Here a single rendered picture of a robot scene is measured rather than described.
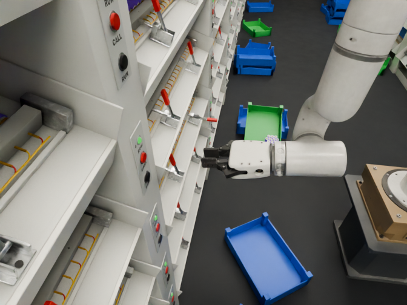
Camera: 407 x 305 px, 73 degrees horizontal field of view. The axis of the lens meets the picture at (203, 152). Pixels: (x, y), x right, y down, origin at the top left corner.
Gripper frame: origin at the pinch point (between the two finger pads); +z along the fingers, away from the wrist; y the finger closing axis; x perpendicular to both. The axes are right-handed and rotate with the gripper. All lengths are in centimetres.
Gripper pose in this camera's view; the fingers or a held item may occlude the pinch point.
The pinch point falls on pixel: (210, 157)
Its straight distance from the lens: 71.6
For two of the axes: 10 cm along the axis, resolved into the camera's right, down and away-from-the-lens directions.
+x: -1.5, -7.4, -6.6
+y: 1.7, -6.8, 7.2
